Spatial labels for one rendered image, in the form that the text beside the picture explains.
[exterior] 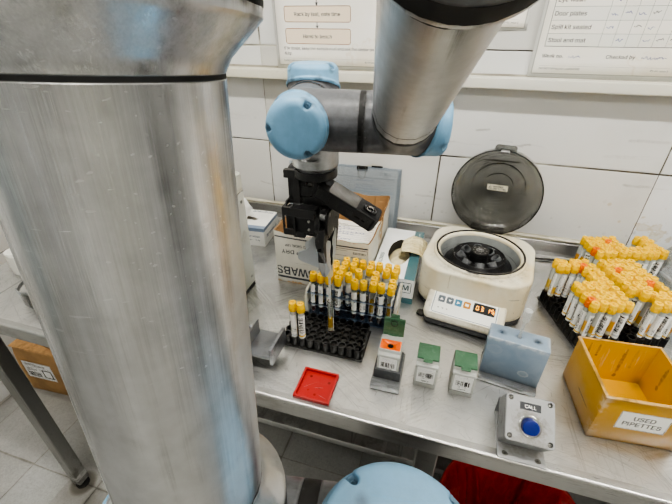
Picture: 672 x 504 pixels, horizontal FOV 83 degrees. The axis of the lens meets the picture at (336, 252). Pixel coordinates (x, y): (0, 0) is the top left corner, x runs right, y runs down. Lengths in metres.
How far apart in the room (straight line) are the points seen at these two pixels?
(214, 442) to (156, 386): 0.05
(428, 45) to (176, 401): 0.21
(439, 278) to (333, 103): 0.52
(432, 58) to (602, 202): 1.01
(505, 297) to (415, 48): 0.70
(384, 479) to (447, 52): 0.28
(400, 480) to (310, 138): 0.35
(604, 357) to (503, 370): 0.18
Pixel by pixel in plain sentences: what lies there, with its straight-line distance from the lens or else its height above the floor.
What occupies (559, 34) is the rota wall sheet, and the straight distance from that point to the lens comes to 1.08.
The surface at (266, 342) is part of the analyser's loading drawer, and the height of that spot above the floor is 0.91.
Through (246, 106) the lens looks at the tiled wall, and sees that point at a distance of 1.25.
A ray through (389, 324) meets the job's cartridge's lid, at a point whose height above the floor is 0.98.
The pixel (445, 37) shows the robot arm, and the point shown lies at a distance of 0.23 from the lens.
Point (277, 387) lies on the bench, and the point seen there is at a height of 0.88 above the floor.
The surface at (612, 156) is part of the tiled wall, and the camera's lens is 1.18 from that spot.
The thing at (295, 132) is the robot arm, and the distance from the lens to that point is 0.46.
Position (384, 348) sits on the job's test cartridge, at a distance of 0.71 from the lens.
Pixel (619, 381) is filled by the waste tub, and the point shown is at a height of 0.88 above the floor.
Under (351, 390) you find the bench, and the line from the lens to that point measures 0.75.
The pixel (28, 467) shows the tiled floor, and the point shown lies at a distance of 2.04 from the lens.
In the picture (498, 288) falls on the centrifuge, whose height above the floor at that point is 0.98.
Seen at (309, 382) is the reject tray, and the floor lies 0.88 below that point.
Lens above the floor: 1.46
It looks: 32 degrees down
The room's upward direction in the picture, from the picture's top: straight up
